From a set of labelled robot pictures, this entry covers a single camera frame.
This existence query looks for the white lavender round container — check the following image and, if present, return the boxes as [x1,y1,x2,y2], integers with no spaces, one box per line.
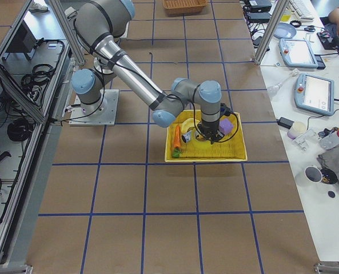
[287,122,306,139]

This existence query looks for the white cup dark inside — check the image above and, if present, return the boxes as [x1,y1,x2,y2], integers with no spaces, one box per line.
[296,166,323,187]

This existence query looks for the yellow woven tray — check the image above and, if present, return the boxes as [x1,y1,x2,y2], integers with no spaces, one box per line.
[164,110,248,162]

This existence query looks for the black bowl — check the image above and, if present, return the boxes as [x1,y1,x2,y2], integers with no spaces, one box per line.
[320,168,338,185]

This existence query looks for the orange toy carrot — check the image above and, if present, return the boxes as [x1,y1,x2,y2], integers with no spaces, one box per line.
[172,124,181,158]

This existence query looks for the grey cloth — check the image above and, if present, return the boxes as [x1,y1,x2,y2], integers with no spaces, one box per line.
[317,142,339,200]

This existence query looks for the black power adapter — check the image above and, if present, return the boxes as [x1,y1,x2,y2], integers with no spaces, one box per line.
[277,117,294,129]

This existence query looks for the black scissors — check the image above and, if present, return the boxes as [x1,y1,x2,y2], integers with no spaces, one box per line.
[297,25,316,33]

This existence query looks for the small black white can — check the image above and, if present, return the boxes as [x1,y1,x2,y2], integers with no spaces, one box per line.
[181,131,193,143]

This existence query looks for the upper teach pendant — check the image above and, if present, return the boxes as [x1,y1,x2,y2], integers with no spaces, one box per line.
[278,38,318,69]

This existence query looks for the lower teach pendant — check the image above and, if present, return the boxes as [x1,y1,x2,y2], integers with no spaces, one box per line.
[294,73,334,116]

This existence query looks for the blue grey plate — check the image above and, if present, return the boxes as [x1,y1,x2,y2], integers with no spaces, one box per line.
[273,22,297,39]

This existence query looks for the pale yellow toy banana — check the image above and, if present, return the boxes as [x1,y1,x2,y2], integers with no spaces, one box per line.
[181,118,200,134]

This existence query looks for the teach pendant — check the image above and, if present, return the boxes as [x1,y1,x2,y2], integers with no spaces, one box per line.
[294,73,334,116]
[278,38,318,69]

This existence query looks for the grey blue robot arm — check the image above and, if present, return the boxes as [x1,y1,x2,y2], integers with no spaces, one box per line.
[73,1,224,143]

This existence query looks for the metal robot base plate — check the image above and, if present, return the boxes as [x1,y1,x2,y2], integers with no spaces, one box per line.
[69,89,119,126]

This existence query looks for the aluminium frame post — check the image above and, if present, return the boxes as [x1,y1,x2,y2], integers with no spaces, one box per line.
[253,0,289,65]

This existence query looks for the brown wicker basket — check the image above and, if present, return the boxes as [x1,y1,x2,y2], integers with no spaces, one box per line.
[162,0,208,15]

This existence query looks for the aluminium frame rack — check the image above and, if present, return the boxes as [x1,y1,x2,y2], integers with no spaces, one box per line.
[0,1,85,272]

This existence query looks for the purple foam cube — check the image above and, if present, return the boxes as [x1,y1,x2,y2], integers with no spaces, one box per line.
[219,118,234,135]

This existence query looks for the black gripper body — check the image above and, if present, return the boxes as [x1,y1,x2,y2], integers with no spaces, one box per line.
[198,119,225,136]

